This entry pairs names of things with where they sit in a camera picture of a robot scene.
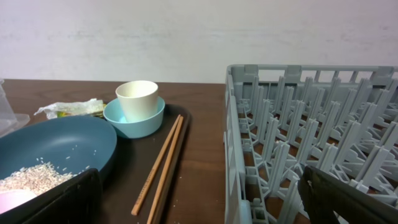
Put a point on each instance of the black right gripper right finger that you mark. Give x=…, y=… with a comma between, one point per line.
x=324, y=197

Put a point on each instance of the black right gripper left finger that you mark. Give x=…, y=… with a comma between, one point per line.
x=77, y=200

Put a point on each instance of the dark blue plate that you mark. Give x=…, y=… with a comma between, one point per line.
x=93, y=138

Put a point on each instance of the pink cup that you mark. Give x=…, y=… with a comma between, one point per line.
x=13, y=198

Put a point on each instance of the grey dishwasher rack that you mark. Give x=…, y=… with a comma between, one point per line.
x=281, y=118

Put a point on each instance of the dark brown serving tray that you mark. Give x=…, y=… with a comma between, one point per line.
x=133, y=162

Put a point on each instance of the light blue bowl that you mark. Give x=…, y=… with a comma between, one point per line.
x=113, y=113

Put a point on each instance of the crumpled plastic snack wrapper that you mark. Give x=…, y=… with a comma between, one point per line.
x=92, y=107

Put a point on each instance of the right wooden chopstick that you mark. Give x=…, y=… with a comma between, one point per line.
x=165, y=169

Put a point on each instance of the wooden chopstick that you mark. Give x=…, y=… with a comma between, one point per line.
x=165, y=169
x=146, y=186

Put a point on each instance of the left wooden chopstick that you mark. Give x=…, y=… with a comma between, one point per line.
x=146, y=186

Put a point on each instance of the clear plastic bin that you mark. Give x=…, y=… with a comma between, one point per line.
x=9, y=120

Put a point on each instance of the cream white cup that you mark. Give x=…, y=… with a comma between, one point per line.
x=138, y=99

